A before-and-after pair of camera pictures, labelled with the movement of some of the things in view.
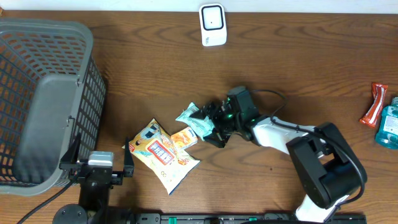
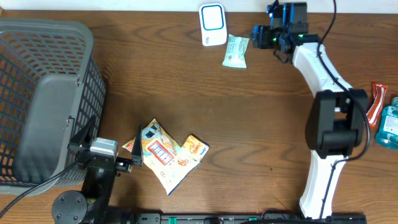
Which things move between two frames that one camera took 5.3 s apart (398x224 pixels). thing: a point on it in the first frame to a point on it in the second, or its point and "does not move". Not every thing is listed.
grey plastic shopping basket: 51,89 does not move
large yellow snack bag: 168,164 does not move
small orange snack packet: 184,139 to 194,148
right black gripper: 219,140 to 257,37
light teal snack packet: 203,127 to 236,51
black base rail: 243,218 does not move
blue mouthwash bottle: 387,135 does not move
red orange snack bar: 369,117 does not move
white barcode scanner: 213,24 does not move
